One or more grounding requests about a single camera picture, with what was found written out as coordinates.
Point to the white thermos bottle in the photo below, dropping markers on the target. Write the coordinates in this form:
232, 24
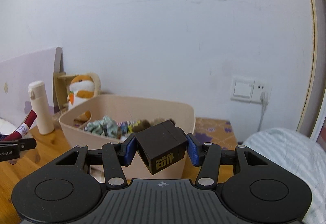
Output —
42, 109

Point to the white orange hamster plush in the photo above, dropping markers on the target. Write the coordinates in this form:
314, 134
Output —
82, 86

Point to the red white sock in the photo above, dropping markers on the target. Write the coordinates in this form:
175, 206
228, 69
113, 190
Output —
26, 123

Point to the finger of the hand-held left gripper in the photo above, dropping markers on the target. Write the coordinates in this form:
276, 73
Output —
26, 144

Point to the black box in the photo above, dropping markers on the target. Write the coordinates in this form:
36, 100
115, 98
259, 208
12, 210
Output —
163, 147

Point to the lavender board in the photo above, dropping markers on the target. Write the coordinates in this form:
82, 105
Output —
25, 73

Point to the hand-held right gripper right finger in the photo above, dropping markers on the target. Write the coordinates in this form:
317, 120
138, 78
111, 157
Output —
192, 148

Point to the striped light blue blanket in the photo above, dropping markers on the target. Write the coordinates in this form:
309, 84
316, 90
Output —
285, 162

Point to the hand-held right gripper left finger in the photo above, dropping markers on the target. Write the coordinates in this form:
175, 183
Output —
130, 148

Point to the white wall switch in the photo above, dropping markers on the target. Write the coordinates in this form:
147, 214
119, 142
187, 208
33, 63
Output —
242, 88

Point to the beige plastic container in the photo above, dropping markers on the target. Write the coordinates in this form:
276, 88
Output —
163, 109

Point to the green plaid scrunchie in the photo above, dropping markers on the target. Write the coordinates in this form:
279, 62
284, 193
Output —
101, 127

